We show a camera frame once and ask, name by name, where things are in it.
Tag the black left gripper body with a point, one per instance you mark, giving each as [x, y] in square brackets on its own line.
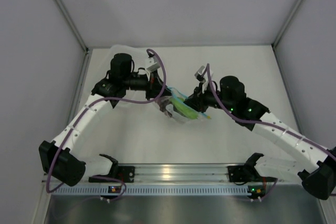
[150, 91]

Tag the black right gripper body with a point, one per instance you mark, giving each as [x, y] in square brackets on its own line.
[205, 99]

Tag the fake green vegetable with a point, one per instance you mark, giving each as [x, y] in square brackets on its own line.
[182, 109]

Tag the clear zip top bag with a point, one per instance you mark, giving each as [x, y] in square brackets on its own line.
[175, 116]

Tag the fake purple grape bunch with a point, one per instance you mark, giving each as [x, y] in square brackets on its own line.
[163, 109]

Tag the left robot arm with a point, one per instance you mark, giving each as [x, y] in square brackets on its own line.
[60, 156]

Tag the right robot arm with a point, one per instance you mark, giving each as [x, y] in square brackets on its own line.
[313, 165]

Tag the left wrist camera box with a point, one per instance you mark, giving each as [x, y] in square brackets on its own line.
[152, 64]

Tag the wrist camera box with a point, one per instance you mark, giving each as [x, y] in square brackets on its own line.
[152, 64]
[204, 75]

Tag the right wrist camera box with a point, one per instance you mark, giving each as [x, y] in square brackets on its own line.
[204, 75]

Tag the aluminium mounting rail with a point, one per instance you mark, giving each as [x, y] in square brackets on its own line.
[161, 173]

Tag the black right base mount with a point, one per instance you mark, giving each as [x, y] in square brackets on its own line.
[241, 174]

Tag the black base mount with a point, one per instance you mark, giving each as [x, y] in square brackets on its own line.
[123, 173]
[241, 174]

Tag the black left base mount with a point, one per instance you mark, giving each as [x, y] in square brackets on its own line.
[123, 173]

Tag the slotted grey cable duct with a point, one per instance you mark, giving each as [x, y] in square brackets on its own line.
[155, 190]

